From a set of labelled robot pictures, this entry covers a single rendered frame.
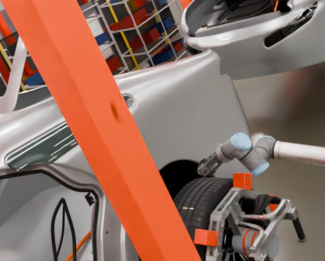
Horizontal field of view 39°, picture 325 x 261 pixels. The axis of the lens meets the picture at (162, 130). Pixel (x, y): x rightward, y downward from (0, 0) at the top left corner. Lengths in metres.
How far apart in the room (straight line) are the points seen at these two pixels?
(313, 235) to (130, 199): 2.31
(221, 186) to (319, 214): 1.65
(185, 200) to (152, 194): 0.72
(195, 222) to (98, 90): 1.00
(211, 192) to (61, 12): 1.27
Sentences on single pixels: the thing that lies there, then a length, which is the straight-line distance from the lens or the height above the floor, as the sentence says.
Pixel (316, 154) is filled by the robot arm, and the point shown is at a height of 1.26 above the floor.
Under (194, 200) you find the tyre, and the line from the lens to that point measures 2.38.
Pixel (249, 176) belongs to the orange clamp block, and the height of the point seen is 1.12.
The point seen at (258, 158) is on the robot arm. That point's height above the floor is 1.34.
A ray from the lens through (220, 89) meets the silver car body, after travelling 2.93.
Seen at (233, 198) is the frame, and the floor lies 1.12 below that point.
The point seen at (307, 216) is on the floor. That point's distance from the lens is 3.95.
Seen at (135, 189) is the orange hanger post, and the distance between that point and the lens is 1.65.
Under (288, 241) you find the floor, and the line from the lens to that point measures 3.77.
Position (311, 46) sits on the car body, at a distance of 4.61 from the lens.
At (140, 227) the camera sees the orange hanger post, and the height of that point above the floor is 1.49.
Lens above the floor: 2.38
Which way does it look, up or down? 21 degrees down
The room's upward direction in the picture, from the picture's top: 25 degrees counter-clockwise
